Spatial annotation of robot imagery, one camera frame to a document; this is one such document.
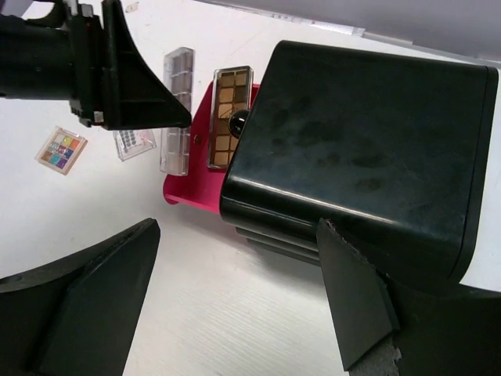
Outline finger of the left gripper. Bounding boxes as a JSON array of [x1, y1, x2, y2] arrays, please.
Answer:
[[102, 1, 172, 131]]

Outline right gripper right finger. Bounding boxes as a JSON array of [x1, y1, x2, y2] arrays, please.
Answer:
[[316, 219, 500, 375]]

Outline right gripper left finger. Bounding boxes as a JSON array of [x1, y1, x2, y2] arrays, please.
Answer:
[[1, 219, 160, 375]]

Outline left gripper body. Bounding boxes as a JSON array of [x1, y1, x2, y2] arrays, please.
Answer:
[[1, 1, 104, 127]]

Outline pink brown eyeshadow palette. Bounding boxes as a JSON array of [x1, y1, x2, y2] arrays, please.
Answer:
[[160, 47, 194, 176]]

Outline black drawer organizer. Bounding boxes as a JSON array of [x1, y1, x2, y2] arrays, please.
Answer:
[[219, 41, 500, 291]]

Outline white labelled card box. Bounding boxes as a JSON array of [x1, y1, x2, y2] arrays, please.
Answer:
[[113, 129, 157, 161]]

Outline small tape piece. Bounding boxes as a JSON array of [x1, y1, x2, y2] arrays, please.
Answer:
[[125, 2, 139, 13]]

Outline colourful eyeshadow palette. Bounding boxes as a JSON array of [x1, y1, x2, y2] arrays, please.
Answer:
[[35, 127, 88, 175]]

